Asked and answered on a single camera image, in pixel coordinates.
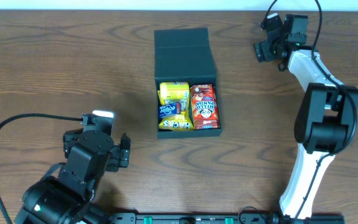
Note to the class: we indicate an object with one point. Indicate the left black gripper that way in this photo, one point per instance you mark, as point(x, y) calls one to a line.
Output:
point(120, 154)

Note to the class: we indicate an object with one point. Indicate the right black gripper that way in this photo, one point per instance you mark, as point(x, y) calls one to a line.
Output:
point(262, 51)

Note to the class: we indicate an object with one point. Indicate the blue Eclipse mint pack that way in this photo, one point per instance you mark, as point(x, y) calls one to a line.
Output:
point(168, 110)

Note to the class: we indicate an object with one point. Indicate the yellow Hacks candy bag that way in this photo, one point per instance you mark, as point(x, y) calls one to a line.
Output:
point(180, 122)

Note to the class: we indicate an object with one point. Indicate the yellow candy tube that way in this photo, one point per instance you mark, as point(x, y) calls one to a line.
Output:
point(174, 90)

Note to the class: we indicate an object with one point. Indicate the black box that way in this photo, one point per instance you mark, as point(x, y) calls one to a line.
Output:
point(184, 55)

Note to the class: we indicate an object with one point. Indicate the red Hello Panda box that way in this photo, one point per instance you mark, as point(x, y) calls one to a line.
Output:
point(204, 107)

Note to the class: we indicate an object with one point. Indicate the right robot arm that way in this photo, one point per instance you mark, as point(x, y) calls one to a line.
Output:
point(326, 121)

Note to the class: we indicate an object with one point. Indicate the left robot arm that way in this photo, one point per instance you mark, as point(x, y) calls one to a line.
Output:
point(66, 191)

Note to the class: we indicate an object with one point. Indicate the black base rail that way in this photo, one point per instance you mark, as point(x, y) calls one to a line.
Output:
point(249, 215)

